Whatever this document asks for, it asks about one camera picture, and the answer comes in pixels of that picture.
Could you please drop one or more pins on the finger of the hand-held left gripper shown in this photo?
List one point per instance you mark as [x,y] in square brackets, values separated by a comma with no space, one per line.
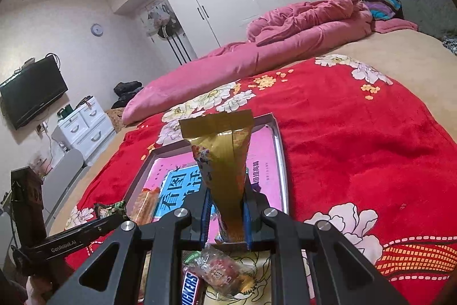
[107,222]

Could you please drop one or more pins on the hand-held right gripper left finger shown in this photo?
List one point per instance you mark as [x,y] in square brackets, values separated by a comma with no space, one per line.
[205,219]

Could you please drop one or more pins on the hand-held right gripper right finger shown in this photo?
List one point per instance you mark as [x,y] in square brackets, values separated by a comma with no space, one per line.
[249,224]

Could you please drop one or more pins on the dark green snack packet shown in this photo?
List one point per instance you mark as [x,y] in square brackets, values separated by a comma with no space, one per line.
[110,209]

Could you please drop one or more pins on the clear red candy packet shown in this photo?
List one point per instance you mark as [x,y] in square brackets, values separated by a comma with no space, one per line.
[221,271]

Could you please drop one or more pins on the gold snack packet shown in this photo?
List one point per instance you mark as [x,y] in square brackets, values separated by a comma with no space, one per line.
[223,162]

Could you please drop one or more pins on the brown chocolate bar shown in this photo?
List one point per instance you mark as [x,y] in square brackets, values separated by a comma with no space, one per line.
[191,287]

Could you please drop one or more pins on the grey shallow box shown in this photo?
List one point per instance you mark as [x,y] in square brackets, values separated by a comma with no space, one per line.
[280,162]

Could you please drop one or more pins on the person's left hand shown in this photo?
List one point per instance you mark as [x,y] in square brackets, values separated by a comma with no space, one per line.
[40,290]

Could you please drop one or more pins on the orange snack packet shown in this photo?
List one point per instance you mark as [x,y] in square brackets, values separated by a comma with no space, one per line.
[144,205]

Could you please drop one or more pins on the white drawer cabinet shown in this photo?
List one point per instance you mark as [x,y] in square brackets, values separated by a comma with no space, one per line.
[84,126]

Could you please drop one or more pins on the brown furry cloth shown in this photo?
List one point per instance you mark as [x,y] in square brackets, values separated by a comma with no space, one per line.
[115,119]

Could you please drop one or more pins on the dark green cup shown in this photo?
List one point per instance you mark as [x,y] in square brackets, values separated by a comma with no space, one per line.
[66,112]

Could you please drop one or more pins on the black bag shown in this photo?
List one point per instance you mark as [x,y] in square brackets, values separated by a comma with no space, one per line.
[126,92]

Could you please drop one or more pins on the red floral blanket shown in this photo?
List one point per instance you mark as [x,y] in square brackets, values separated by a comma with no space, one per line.
[357,147]

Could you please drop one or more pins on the black flat television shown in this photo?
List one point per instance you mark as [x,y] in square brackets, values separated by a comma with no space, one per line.
[32,94]

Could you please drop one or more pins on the pink quilt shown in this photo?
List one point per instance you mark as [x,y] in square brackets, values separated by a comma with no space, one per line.
[250,55]

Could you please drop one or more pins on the hanging bags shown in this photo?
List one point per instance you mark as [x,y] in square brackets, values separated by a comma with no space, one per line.
[160,19]

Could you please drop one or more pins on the colourful striped cloth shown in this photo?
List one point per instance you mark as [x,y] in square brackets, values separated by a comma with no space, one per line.
[383,6]

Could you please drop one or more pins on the dark patterned cloth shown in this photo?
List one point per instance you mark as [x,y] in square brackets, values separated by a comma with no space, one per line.
[450,45]

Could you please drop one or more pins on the dark brown wooden post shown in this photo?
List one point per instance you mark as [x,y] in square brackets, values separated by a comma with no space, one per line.
[28,197]

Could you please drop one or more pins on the round wall clock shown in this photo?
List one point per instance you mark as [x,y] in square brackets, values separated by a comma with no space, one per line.
[96,29]

